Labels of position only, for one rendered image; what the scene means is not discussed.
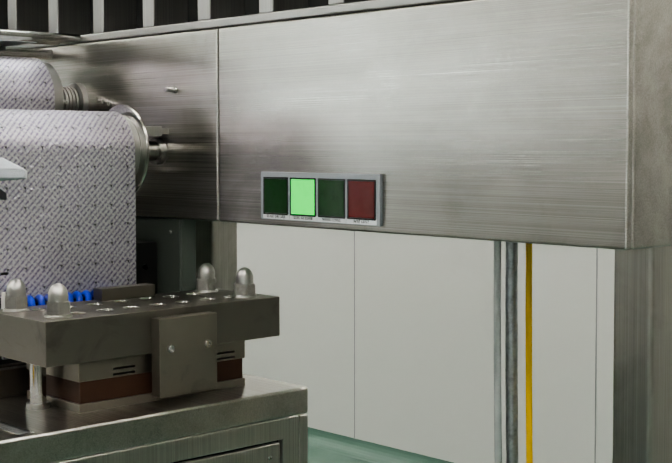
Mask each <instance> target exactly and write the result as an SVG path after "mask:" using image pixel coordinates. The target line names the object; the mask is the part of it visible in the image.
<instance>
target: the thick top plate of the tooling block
mask: <svg viewBox="0 0 672 463"><path fill-rule="evenodd" d="M217 289H218V292H213V293H198V292H195V290H189V291H179V292H169V293H159V294H155V296H149V297H139V298H129V299H119V300H109V301H98V300H88V301H78V302H70V313H71V314H72V317H69V318H45V317H44V315H45V314H47V305H37V306H28V307H29V308H30V311H25V312H4V311H3V309H0V356H1V357H5V358H9V359H13V360H17V361H21V362H25V363H29V364H33V365H37V366H41V367H45V368H48V367H55V366H63V365H70V364H77V363H85V362H92V361H99V360H106V359H114V358H121V357H128V356H136V355H143V354H150V353H152V337H151V318H154V317H163V316H172V315H181V314H189V313H198V312H207V311H209V312H216V313H217V344H223V343H230V342H237V341H245V340H252V339H259V338H267V337H274V336H279V335H280V316H279V296H271V295H264V294H256V293H255V294H256V295H257V297H254V298H235V297H233V294H234V290H226V289H219V288H217Z"/></svg>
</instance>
